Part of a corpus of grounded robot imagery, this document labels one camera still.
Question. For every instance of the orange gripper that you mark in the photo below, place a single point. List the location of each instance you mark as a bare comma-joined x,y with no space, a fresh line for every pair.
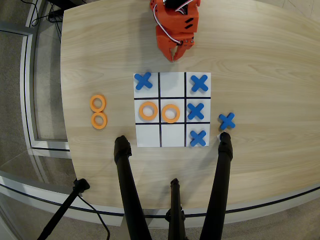
165,40

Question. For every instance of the white tic-tac-toe board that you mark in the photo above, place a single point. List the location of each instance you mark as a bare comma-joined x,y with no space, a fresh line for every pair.
172,86

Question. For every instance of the blue foam cross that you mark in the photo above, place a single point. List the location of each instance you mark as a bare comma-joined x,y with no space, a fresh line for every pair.
227,121
199,83
143,81
198,138
195,111

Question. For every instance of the small white paper scrap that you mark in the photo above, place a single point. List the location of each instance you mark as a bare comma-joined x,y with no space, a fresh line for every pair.
218,137

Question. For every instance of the thin black tripod leg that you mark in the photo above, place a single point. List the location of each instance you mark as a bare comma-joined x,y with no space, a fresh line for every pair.
175,200

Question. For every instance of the black stand pole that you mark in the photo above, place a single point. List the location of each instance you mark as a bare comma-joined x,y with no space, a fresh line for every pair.
62,211

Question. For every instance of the grey metal floor frame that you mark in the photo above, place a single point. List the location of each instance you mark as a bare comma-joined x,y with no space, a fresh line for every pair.
27,100

